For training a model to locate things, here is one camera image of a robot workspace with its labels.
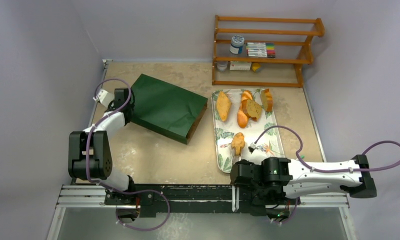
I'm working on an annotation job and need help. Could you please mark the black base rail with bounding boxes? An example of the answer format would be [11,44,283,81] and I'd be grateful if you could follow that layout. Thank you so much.
[105,183,300,219]

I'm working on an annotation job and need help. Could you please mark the fake baguette bread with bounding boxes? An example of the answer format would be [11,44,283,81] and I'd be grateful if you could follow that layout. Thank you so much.
[237,90,252,129]

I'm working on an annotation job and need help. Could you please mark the green paper bag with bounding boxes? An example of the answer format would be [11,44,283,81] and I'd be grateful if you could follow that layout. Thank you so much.
[131,74,208,144]

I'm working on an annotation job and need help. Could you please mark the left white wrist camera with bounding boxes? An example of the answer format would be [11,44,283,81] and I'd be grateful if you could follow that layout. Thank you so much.
[93,88,114,107]

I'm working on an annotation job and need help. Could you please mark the orange fake bread slice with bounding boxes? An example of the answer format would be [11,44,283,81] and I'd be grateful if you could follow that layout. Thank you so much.
[260,88,273,112]

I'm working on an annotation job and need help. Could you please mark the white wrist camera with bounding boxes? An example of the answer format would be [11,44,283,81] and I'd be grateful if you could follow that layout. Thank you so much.
[248,142,270,154]
[93,88,114,107]

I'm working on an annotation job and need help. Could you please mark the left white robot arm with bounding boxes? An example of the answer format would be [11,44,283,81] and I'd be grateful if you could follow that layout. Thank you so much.
[68,87,137,205]

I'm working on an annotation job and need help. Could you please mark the metal tongs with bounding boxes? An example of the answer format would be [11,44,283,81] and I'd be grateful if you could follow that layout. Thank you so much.
[231,155,242,214]

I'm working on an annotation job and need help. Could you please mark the coloured marker set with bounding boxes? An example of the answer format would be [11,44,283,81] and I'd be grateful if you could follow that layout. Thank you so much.
[246,42,276,59]

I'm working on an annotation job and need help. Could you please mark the brown speckled bread slice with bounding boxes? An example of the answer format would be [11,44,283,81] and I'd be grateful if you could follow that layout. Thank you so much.
[241,99,262,121]

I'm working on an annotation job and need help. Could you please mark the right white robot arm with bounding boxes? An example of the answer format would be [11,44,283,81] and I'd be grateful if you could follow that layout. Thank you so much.
[230,154,377,204]

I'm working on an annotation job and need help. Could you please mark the white jar blue lid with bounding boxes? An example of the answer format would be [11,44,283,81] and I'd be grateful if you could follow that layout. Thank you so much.
[229,35,245,55]

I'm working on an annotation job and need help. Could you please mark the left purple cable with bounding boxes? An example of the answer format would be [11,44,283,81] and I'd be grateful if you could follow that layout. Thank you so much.
[84,78,171,232]

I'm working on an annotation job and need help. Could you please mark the leaf pattern serving tray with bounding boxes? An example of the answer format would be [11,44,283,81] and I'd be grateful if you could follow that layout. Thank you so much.
[211,88,277,173]

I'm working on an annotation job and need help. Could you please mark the purple cable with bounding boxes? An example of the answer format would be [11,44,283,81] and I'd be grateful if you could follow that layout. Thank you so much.
[84,78,171,232]
[252,125,400,226]

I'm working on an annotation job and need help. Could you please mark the small grey jar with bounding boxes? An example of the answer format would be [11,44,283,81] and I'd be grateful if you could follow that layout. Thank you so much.
[216,61,228,72]

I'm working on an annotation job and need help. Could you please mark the small yellow object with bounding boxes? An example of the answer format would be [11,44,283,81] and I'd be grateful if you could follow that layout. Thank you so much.
[251,62,262,73]

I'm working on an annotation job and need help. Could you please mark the white small box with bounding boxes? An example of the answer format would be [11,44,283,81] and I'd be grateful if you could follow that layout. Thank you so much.
[229,61,252,71]

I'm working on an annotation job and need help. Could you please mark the small oval bread roll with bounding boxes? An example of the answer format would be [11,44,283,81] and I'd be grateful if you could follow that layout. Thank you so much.
[230,132,245,156]

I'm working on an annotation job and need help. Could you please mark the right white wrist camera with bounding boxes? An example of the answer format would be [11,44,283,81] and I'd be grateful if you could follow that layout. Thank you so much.
[248,142,270,154]

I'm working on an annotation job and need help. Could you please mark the yellow fake bread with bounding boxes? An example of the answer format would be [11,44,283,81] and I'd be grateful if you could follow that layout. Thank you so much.
[215,91,232,122]

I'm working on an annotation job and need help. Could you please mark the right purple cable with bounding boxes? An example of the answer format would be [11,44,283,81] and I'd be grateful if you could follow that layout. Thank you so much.
[252,125,400,226]

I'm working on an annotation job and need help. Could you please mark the orange wooden shelf rack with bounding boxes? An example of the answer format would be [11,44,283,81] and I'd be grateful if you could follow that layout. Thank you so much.
[212,15,325,88]

